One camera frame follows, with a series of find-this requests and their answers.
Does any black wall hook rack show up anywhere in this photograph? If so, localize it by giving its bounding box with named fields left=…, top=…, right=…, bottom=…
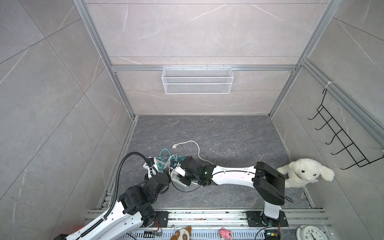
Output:
left=308, top=89, right=384, bottom=171

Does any pink plush toy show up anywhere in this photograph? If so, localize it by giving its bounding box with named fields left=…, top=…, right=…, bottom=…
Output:
left=219, top=228, right=233, bottom=240

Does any brown white plush toy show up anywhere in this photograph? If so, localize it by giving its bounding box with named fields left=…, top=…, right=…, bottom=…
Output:
left=171, top=226, right=192, bottom=240

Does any white plush dog toy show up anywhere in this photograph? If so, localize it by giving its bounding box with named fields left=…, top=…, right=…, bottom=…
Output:
left=277, top=159, right=335, bottom=188

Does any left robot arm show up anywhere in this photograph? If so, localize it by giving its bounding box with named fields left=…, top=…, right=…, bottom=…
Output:
left=55, top=152, right=170, bottom=240

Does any white alarm clock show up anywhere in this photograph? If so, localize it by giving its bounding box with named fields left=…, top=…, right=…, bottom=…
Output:
left=296, top=225, right=328, bottom=240

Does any white wire mesh basket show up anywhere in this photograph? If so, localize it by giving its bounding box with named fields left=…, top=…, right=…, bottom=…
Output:
left=162, top=67, right=234, bottom=95

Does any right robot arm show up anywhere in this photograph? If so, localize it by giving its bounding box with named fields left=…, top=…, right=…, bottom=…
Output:
left=169, top=157, right=292, bottom=227

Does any teal multi-head cable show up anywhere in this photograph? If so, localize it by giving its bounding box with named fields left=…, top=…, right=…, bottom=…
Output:
left=157, top=148, right=187, bottom=172

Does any white power strip cord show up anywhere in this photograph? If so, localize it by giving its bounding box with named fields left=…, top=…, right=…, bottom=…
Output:
left=171, top=140, right=215, bottom=166

